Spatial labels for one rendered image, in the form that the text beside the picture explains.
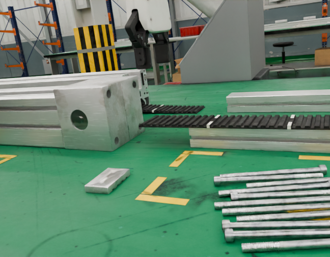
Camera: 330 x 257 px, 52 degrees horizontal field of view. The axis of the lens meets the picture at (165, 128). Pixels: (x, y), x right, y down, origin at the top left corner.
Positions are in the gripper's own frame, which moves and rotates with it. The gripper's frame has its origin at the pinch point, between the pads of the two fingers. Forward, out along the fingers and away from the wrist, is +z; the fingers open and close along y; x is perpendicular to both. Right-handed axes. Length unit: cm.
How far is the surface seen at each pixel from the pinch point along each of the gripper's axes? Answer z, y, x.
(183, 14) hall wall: -41, 750, 301
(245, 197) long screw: 10.0, -34.3, -25.8
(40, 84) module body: 3.0, -5.1, 27.0
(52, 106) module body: 4.0, -22.9, 6.8
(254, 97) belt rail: 7.9, -1.9, -20.3
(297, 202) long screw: 10.0, -34.1, -30.2
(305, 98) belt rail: 8.1, -1.9, -28.6
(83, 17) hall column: -31, 269, 226
